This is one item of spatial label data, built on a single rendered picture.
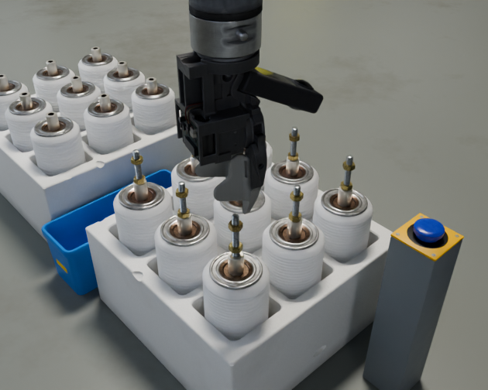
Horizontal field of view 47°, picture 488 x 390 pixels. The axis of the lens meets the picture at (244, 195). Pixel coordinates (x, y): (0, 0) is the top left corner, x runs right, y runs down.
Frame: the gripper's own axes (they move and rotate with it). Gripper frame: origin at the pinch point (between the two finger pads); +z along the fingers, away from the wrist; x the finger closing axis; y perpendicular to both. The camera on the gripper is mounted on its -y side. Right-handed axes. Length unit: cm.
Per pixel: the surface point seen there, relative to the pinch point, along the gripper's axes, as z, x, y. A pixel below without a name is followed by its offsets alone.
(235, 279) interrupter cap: 12.4, 2.0, 2.4
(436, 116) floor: 38, -55, -91
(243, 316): 17.0, 4.8, 2.5
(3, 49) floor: 38, -166, 16
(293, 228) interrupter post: 10.7, -2.1, -9.4
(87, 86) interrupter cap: 12, -67, 6
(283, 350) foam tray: 25.0, 7.0, -3.0
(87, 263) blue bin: 30.5, -30.7, 17.6
